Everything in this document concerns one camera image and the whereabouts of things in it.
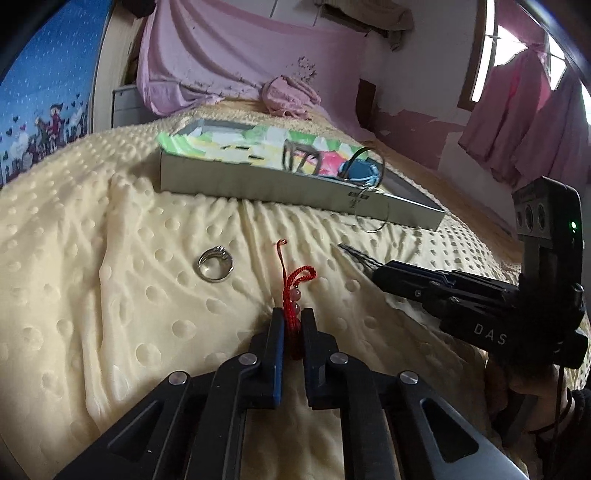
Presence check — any person's right hand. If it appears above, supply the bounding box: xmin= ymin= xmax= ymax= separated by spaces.
xmin=485 ymin=357 xmax=575 ymax=447

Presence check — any silver ring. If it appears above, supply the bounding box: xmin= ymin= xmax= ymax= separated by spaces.
xmin=195 ymin=245 xmax=236 ymax=284

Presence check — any beige rectangular buckle frame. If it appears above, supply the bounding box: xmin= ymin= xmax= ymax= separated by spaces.
xmin=281 ymin=140 xmax=322 ymax=175

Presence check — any pink window curtain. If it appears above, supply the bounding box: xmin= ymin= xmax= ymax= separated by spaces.
xmin=458 ymin=1 xmax=590 ymax=192

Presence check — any grey metal tray box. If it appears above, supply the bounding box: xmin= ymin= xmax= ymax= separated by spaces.
xmin=158 ymin=119 xmax=445 ymax=230

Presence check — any crumpled pink towel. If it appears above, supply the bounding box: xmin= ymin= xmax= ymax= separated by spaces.
xmin=260 ymin=75 xmax=322 ymax=120

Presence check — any grey bedside drawer cabinet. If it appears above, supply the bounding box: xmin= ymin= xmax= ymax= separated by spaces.
xmin=111 ymin=84 xmax=158 ymax=128

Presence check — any cream dotted bed blanket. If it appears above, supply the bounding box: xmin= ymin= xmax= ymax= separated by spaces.
xmin=1 ymin=102 xmax=522 ymax=479

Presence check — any blue kids smart watch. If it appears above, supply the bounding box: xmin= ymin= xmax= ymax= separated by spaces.
xmin=338 ymin=158 xmax=382 ymax=185

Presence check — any colourful paper tray liner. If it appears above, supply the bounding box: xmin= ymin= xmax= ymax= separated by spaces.
xmin=156 ymin=126 xmax=361 ymax=178

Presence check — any red knotted cord charm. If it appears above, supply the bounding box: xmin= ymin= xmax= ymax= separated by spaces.
xmin=276 ymin=239 xmax=318 ymax=337

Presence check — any olive cloth on shelf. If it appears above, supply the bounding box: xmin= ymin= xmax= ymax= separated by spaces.
xmin=315 ymin=0 xmax=415 ymax=51

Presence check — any white tall cabinet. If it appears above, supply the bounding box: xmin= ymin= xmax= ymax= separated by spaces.
xmin=89 ymin=1 xmax=145 ymax=133

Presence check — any blue polka dot wardrobe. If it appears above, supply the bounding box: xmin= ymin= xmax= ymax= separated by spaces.
xmin=1 ymin=1 xmax=112 ymax=185

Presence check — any black camera box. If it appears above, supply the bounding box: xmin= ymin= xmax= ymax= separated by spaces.
xmin=512 ymin=176 xmax=584 ymax=287

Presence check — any pink hanging sheet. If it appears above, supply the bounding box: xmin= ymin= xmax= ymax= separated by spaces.
xmin=136 ymin=1 xmax=370 ymax=140

